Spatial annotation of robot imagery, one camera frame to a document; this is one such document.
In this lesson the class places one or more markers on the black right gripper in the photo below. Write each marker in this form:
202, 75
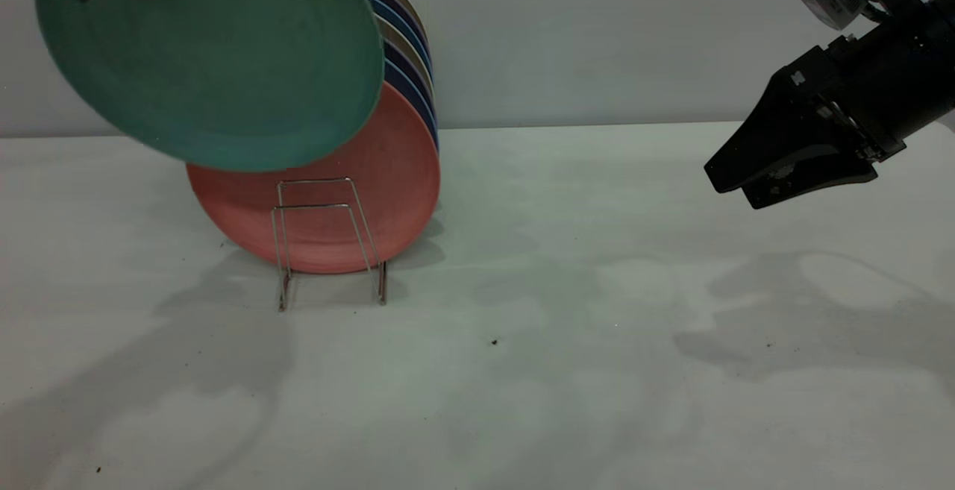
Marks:
888, 80

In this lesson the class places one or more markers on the green round plate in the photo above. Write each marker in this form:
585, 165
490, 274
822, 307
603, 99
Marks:
209, 65

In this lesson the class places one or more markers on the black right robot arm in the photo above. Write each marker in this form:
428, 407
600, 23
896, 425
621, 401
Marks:
946, 9

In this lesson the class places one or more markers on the dark navy round plate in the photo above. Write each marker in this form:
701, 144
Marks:
403, 10
404, 62

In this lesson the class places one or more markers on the pink round plate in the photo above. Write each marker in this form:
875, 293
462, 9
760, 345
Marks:
373, 199

